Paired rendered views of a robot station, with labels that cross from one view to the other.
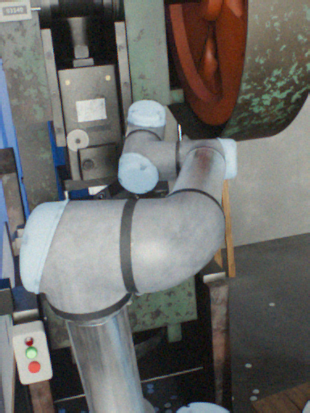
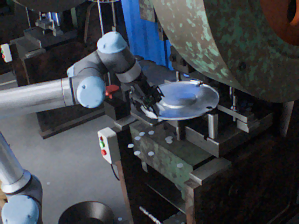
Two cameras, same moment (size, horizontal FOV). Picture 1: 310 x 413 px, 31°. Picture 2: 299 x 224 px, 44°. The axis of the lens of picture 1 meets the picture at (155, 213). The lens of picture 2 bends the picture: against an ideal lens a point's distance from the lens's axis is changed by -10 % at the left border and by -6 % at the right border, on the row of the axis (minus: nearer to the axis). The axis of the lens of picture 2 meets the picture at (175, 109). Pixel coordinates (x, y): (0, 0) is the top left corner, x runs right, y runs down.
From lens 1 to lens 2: 1.34 m
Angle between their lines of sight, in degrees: 60
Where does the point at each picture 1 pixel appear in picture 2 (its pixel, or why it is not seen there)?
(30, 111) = (146, 13)
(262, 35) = (163, 10)
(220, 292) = (189, 190)
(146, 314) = (170, 171)
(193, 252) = not seen: outside the picture
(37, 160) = not seen: hidden behind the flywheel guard
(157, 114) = (102, 45)
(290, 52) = (188, 31)
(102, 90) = not seen: hidden behind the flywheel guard
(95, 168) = (177, 62)
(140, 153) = (75, 66)
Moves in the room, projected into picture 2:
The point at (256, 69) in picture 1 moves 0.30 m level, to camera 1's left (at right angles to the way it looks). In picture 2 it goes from (173, 36) to (130, 13)
